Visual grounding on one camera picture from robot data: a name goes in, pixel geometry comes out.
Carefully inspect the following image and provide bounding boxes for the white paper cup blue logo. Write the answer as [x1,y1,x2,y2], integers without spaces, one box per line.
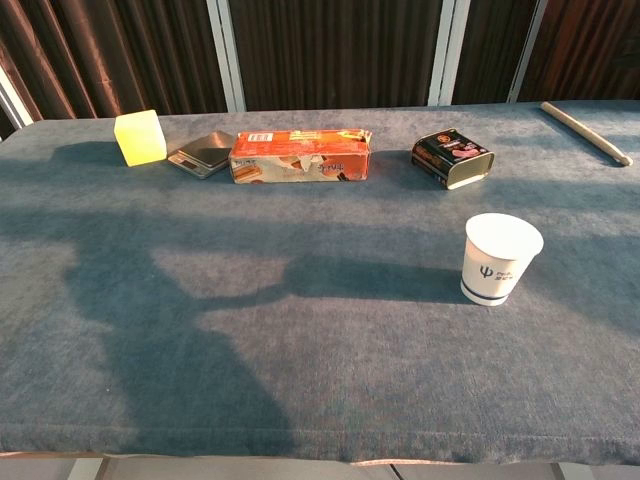
[459,212,545,307]

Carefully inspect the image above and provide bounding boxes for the torn orange carton box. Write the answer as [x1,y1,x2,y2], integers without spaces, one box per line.
[228,128,374,185]

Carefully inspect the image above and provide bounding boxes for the blue grey table cloth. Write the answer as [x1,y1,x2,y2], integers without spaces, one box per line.
[0,99,640,466]

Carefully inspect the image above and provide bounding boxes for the small silver digital scale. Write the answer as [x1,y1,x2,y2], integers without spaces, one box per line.
[166,130,236,180]

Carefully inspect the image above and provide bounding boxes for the black rectangular tin can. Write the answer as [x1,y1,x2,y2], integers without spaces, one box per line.
[410,128,496,191]

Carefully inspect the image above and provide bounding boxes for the dark brown curtain panel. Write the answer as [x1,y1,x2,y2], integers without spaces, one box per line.
[228,0,444,111]
[517,0,640,103]
[0,0,229,141]
[452,0,539,105]

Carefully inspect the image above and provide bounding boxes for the yellow translucent cube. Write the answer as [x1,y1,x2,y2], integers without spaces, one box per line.
[113,110,168,168]

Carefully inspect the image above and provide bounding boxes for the long wooden stick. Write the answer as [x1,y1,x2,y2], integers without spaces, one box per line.
[539,101,634,167]

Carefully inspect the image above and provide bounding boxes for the white frame post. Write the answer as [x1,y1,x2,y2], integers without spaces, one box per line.
[507,0,549,104]
[427,0,474,106]
[206,0,247,112]

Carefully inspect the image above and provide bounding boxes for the white frame bar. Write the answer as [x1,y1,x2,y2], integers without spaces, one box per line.
[0,64,35,129]

